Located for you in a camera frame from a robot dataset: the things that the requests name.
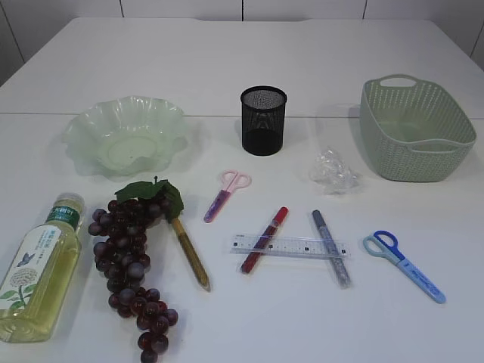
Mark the green woven plastic basket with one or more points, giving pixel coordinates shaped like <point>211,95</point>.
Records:
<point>413,133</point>

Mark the silver glitter marker pen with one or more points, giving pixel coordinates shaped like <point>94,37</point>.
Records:
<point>331,250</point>

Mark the clear plastic ruler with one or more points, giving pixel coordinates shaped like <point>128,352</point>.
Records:
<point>294,247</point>

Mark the clear plastic sheet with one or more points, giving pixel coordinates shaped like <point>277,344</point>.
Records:
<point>332,176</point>

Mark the red marker pen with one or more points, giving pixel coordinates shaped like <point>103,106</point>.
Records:
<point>263,241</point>

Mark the purple artificial grape bunch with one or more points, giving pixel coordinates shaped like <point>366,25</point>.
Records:
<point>120,255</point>

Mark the gold glitter marker pen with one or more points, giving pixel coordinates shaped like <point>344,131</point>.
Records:
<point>191,255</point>

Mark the green wavy glass plate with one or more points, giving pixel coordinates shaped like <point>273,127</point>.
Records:
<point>126,136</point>

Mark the blue scissors with cover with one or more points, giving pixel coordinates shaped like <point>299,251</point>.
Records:
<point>384,244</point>

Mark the black mesh pen holder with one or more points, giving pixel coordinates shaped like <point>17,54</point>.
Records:
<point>262,117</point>

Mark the pink purple small scissors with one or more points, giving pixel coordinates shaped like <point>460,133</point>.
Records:
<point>232,180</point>

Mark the green tea plastic bottle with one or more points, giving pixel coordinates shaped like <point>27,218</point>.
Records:
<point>36,283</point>

